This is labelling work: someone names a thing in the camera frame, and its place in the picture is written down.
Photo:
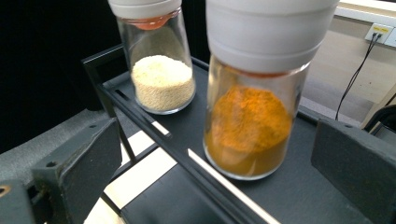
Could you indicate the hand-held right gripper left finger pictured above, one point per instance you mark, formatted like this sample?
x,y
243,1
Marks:
x,y
84,168

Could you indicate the black folding chair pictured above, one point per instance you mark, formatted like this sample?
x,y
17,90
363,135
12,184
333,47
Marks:
x,y
381,116

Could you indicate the orange powder glass jar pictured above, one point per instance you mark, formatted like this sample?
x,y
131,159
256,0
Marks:
x,y
249,133

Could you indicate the white wall socket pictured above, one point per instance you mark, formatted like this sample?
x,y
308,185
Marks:
x,y
378,32

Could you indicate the black two-tier metal rack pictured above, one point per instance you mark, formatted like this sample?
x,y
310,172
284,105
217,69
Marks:
x,y
299,186

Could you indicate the pale granules glass jar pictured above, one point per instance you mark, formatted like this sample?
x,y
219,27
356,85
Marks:
x,y
162,84

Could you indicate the black curtain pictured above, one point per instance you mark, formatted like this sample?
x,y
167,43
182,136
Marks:
x,y
46,62

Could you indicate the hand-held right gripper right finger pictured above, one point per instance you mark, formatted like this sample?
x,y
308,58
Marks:
x,y
364,165

